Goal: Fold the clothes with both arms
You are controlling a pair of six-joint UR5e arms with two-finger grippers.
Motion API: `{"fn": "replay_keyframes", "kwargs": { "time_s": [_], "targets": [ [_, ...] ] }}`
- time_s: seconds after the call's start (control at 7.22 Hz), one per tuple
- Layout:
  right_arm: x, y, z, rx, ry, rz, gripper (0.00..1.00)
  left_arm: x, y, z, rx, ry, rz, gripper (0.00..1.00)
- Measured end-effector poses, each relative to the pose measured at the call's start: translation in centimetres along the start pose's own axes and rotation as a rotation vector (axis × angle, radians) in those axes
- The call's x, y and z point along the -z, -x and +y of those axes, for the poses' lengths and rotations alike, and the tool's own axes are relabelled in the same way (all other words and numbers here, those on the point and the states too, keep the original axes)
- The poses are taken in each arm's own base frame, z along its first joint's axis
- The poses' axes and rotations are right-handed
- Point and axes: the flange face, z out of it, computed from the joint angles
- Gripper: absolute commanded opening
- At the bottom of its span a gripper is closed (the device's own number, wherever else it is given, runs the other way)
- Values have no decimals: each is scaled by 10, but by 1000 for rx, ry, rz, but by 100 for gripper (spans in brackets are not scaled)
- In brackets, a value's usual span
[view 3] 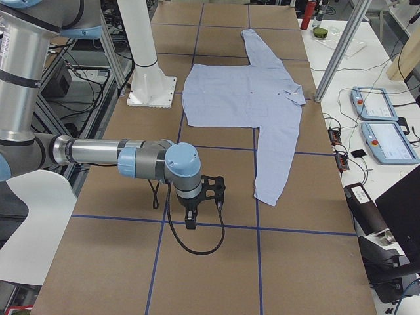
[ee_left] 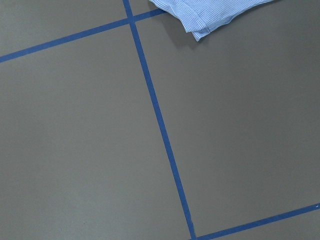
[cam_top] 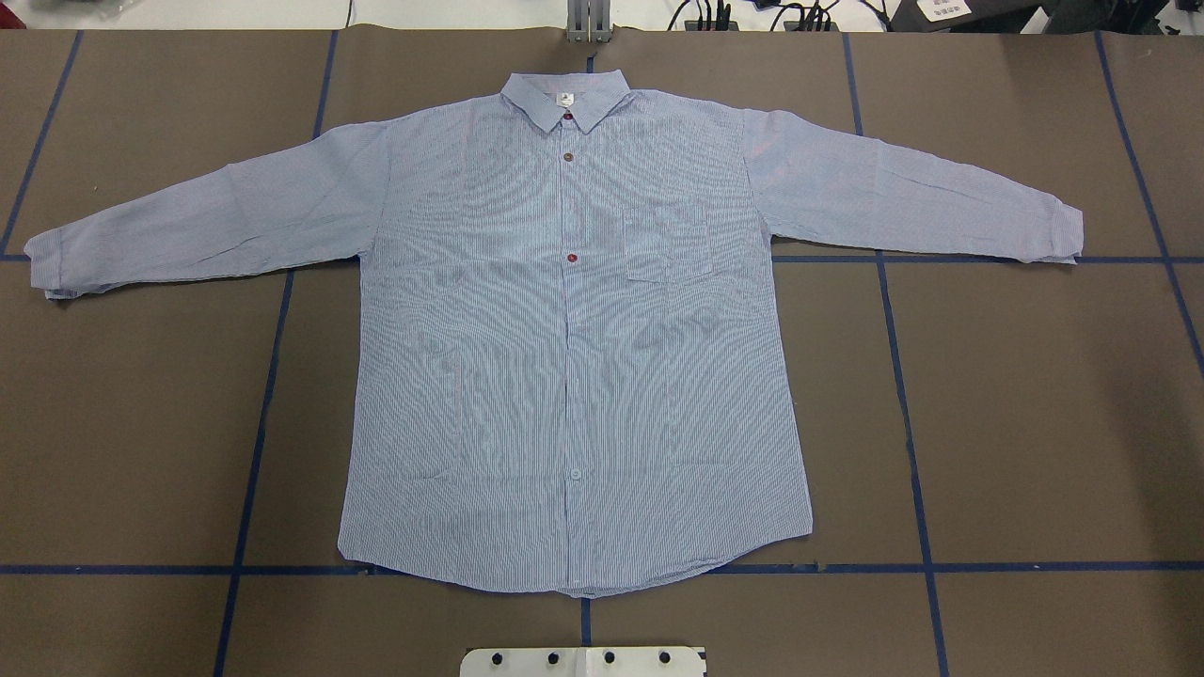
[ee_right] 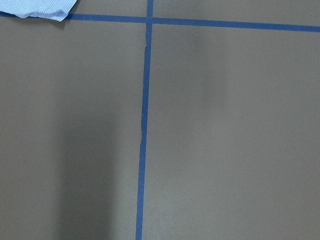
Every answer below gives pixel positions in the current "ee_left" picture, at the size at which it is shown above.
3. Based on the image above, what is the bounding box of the light blue striped shirt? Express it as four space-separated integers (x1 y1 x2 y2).
151 0 270 42

